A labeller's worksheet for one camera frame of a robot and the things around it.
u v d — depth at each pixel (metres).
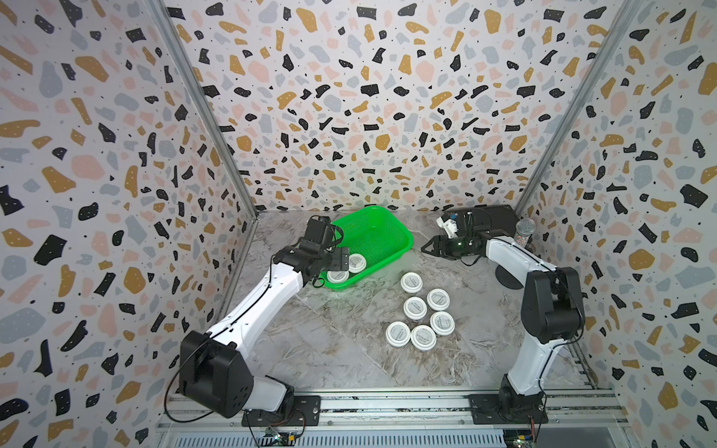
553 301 0.51
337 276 0.92
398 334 0.81
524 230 0.80
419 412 0.76
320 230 0.62
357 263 0.96
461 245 0.82
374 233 1.16
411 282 0.93
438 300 0.88
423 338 0.80
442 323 0.84
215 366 0.40
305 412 0.73
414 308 0.87
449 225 0.88
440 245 0.84
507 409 0.67
